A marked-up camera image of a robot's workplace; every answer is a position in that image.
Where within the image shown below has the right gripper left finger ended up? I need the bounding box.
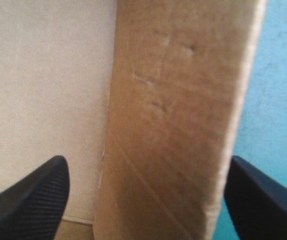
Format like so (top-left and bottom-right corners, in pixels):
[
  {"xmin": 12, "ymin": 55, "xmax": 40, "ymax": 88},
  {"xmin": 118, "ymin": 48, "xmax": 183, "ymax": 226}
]
[{"xmin": 0, "ymin": 155, "xmax": 71, "ymax": 240}]

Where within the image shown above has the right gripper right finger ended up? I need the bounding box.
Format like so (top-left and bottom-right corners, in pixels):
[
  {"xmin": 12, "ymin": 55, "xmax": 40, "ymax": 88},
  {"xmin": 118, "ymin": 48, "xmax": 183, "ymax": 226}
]
[{"xmin": 223, "ymin": 155, "xmax": 287, "ymax": 240}]

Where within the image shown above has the brown cardboard box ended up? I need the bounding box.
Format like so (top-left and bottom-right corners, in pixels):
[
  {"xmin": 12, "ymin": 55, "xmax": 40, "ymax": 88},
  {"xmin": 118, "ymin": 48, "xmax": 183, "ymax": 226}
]
[{"xmin": 0, "ymin": 0, "xmax": 269, "ymax": 240}]

